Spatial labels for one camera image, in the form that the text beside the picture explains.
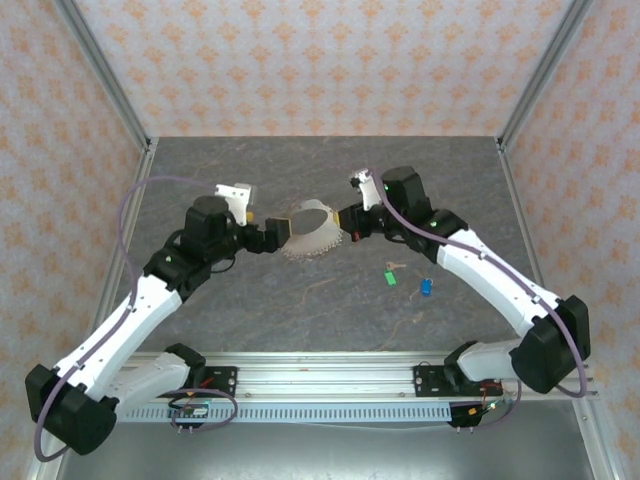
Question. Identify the clear plastic bag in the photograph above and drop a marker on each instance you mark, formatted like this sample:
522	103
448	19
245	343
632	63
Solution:
312	250

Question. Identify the key with green tag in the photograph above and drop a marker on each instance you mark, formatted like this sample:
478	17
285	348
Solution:
390	276

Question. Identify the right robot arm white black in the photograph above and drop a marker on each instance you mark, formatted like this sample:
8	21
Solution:
500	280

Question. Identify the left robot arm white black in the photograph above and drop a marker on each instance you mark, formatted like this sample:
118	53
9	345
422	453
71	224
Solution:
115	325

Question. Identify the key with blue tag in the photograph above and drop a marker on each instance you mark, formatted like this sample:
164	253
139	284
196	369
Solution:
425	286

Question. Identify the black mounting plate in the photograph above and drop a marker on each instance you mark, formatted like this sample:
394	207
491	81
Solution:
425	380
225	380

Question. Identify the grey metal panel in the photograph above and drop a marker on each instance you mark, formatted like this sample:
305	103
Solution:
325	450

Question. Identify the aluminium table side rail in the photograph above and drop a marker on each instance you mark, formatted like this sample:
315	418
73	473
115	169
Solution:
141	175
515	200

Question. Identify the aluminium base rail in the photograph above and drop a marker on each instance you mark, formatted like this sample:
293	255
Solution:
325	375

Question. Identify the aluminium frame post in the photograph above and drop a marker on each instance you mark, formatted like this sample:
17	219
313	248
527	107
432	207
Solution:
541	75
106	75

